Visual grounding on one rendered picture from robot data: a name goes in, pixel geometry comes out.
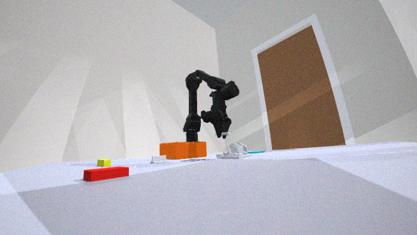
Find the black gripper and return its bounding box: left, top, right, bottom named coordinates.
left=206, top=101, right=232, bottom=138

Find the red rectangular bar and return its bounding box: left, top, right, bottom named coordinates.
left=83, top=167, right=129, bottom=182

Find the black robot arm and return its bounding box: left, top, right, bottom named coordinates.
left=183, top=70, right=240, bottom=142

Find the small yellow block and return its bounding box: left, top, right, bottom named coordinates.
left=97, top=159, right=111, bottom=167

